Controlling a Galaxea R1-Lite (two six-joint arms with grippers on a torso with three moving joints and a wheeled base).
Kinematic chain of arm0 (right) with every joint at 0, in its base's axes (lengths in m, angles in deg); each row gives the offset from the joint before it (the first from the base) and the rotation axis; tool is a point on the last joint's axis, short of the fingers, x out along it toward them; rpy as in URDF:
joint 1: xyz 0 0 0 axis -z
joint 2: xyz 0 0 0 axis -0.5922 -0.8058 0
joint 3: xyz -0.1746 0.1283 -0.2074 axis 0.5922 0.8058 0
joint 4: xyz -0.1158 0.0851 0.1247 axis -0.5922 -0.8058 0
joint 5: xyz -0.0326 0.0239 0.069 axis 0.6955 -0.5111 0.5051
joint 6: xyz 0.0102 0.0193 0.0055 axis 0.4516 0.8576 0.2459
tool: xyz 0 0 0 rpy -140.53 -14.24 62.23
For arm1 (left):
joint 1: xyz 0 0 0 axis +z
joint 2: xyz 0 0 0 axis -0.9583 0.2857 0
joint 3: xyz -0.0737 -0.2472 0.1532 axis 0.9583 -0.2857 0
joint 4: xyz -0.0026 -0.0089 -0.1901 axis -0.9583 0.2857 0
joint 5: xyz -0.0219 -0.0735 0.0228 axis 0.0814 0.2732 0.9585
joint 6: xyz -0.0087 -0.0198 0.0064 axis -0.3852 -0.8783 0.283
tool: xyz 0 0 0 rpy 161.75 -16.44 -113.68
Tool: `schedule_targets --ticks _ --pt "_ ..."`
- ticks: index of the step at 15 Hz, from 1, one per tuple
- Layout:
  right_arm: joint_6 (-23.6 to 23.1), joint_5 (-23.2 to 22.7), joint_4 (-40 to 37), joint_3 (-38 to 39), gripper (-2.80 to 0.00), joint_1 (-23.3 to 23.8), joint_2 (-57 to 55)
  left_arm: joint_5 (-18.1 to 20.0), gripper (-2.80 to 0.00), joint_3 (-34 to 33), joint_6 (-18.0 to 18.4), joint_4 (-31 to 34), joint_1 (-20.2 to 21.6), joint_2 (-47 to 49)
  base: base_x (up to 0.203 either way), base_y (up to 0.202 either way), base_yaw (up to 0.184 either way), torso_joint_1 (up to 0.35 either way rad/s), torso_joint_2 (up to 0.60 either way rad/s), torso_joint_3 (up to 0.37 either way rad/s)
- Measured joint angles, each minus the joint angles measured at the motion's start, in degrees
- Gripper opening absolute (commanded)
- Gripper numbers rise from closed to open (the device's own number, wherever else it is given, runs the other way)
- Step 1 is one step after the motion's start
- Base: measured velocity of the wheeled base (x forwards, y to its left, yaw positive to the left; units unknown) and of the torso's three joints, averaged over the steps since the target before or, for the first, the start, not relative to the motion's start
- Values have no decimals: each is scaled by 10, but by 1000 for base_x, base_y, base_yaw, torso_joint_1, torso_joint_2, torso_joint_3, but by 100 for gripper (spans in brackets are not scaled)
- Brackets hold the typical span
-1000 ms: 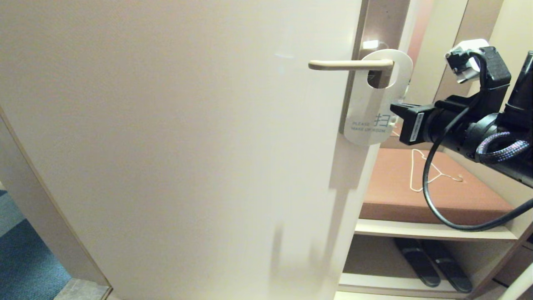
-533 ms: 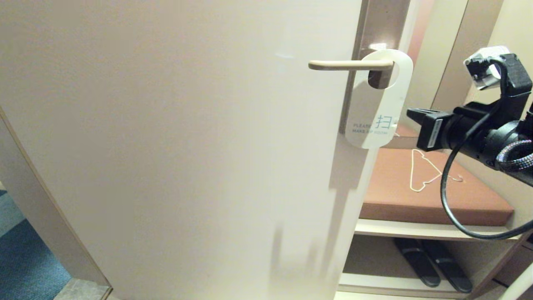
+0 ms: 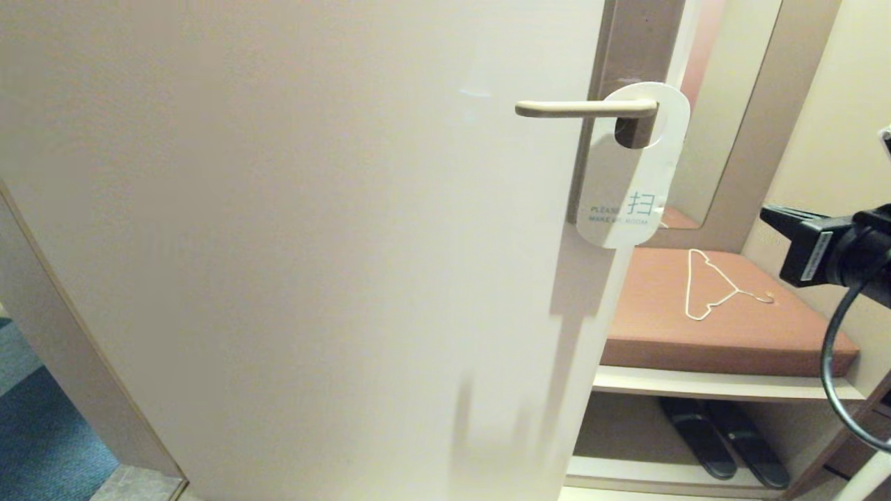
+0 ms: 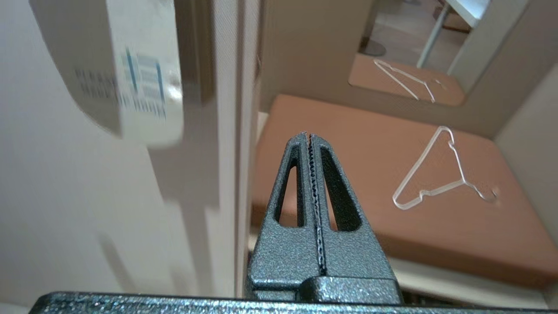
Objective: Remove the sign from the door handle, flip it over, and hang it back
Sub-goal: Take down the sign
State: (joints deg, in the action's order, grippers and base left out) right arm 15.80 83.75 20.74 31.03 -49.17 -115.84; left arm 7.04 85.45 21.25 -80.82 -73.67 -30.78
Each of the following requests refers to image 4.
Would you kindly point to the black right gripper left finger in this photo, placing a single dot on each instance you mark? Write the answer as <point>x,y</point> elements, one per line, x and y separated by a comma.
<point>283,257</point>

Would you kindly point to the beige room door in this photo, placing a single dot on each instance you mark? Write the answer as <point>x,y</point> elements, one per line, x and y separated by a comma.
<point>65,196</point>

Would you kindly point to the brown leather seat cushion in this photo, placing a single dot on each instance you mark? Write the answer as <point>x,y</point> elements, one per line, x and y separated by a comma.
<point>392,231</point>

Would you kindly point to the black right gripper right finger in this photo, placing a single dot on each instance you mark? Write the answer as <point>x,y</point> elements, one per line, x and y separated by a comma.
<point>353,255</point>

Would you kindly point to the blue do-not-disturb door sign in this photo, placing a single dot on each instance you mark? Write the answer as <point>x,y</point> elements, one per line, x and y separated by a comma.
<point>144,35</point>

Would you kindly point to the taupe framed wall mirror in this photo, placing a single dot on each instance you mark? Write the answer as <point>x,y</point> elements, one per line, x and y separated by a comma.
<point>305,43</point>

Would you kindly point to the white bench shelf board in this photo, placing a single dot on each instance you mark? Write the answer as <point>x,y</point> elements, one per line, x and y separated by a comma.
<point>457,283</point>

